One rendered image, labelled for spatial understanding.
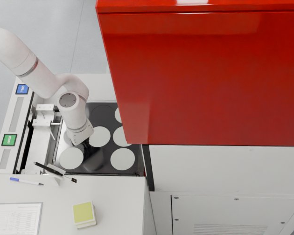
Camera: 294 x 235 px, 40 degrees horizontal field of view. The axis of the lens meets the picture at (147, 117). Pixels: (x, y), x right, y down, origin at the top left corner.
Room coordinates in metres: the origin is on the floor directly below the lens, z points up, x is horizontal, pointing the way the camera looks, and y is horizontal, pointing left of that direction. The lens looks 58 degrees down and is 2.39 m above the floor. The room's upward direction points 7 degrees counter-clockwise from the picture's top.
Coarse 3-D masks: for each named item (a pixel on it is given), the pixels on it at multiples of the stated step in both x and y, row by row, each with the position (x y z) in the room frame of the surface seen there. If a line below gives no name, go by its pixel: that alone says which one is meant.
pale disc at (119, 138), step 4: (120, 128) 0.90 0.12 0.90; (116, 132) 0.88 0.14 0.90; (120, 132) 0.88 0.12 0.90; (116, 136) 0.86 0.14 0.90; (120, 136) 0.86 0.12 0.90; (124, 136) 0.86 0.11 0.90; (116, 140) 0.84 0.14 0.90; (120, 140) 0.84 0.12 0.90; (124, 140) 0.84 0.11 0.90; (120, 144) 0.82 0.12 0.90; (124, 144) 0.82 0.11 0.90; (128, 144) 0.82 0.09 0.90
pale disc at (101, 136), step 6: (96, 132) 0.89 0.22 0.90; (102, 132) 0.89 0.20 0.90; (108, 132) 0.89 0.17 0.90; (90, 138) 0.87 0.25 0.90; (96, 138) 0.86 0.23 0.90; (102, 138) 0.86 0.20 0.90; (108, 138) 0.86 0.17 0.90; (90, 144) 0.84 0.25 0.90; (96, 144) 0.84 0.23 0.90; (102, 144) 0.83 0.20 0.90
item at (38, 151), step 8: (56, 112) 1.05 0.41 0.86; (32, 136) 0.93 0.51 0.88; (40, 136) 0.92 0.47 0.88; (48, 136) 0.92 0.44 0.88; (32, 144) 0.89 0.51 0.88; (40, 144) 0.88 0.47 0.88; (48, 144) 0.88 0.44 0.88; (32, 152) 0.85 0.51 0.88; (40, 152) 0.84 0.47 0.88; (48, 152) 0.85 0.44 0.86; (32, 160) 0.81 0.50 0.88; (40, 160) 0.80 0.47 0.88; (32, 168) 0.77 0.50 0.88; (40, 168) 0.77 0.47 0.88
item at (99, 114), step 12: (96, 108) 1.02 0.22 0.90; (108, 108) 1.01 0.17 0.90; (96, 120) 0.96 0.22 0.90; (108, 120) 0.95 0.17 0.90; (60, 144) 0.86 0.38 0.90; (108, 144) 0.83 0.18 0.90; (132, 144) 0.81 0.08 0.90; (84, 156) 0.79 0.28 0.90; (96, 156) 0.78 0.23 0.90; (108, 156) 0.77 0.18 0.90; (60, 168) 0.74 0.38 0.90; (84, 168) 0.73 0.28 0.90; (96, 168) 0.72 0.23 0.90; (108, 168) 0.72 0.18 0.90; (132, 168) 0.70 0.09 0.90
